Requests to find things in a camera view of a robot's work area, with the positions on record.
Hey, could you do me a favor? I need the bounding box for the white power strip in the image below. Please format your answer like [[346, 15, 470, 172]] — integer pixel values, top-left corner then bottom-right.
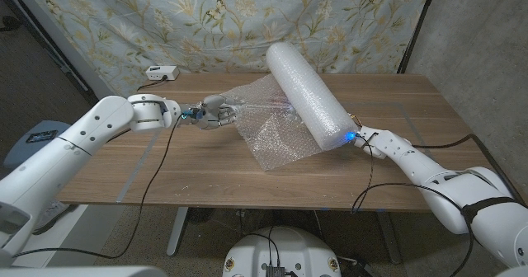
[[145, 65, 181, 82]]

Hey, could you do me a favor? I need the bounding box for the grey table leg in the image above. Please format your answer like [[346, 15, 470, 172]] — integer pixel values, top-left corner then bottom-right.
[[377, 211, 403, 265], [167, 206, 191, 256]]

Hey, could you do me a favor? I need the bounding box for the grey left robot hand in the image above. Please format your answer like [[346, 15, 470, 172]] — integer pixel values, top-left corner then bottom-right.
[[181, 94, 244, 130]]

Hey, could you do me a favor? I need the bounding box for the grey white sneaker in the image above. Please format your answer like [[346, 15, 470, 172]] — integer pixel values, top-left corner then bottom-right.
[[32, 200, 78, 236]]

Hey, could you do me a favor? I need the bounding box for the floral printed backdrop cloth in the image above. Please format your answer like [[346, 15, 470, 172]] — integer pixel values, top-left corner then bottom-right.
[[22, 0, 436, 103]]

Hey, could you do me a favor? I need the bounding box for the bubble wrap roll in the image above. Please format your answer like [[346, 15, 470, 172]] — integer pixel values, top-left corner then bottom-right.
[[220, 41, 360, 171]]

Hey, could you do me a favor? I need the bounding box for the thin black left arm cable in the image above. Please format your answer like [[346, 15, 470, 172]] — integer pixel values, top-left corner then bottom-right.
[[12, 114, 185, 260]]

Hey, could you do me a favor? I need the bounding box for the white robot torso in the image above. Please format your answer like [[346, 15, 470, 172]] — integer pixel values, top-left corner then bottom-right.
[[222, 226, 342, 277]]

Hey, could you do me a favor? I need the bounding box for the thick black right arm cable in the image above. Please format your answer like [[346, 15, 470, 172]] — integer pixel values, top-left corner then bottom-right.
[[412, 133, 528, 208]]

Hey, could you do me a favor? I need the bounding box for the black backdrop stand pole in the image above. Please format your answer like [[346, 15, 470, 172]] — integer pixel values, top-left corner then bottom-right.
[[397, 0, 438, 74]]

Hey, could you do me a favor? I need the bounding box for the black power strip cord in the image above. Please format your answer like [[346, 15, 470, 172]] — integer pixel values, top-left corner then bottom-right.
[[137, 76, 168, 92]]

